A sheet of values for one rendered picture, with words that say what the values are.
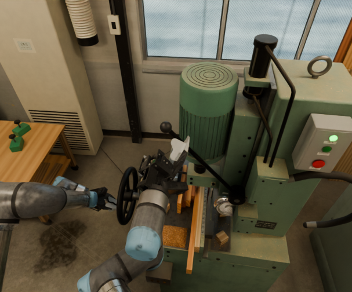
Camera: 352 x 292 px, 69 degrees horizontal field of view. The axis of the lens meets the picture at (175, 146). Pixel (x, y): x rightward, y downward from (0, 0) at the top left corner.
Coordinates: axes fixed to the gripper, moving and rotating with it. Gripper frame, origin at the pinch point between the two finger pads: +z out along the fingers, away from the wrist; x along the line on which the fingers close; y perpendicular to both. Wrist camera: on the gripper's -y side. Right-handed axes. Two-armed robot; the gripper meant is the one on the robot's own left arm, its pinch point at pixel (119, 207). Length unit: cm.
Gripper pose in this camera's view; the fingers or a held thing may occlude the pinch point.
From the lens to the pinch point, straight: 143.9
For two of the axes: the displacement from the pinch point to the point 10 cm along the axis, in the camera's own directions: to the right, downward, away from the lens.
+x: -1.5, 7.0, -7.0
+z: 8.6, 4.4, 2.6
